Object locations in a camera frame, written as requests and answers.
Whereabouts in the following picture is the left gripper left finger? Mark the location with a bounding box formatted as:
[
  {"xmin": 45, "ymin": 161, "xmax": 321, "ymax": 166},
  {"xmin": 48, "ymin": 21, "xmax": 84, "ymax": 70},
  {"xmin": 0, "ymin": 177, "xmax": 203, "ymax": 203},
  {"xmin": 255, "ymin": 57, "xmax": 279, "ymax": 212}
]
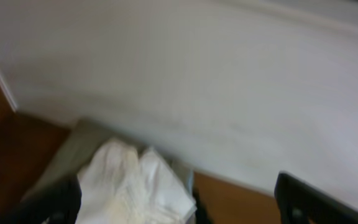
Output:
[{"xmin": 0, "ymin": 175, "xmax": 82, "ymax": 224}]

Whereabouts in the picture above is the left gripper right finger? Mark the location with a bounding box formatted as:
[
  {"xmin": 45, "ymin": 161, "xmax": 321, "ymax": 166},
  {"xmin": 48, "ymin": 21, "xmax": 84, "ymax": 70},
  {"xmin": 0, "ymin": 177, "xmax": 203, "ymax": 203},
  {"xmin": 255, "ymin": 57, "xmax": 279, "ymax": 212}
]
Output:
[{"xmin": 274, "ymin": 172, "xmax": 358, "ymax": 224}]

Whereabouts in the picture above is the white printed t-shirt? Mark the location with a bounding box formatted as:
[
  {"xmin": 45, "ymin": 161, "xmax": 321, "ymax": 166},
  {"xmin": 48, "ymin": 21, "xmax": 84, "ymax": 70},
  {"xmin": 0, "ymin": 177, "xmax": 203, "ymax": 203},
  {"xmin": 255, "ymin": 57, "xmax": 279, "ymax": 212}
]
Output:
[{"xmin": 76, "ymin": 139, "xmax": 196, "ymax": 224}]

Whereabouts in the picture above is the folded black garment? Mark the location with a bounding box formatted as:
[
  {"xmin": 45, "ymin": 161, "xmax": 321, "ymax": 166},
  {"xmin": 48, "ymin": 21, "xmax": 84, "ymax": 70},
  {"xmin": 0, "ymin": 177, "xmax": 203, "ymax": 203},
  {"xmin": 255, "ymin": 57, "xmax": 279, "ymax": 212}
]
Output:
[{"xmin": 192, "ymin": 188, "xmax": 213, "ymax": 224}]

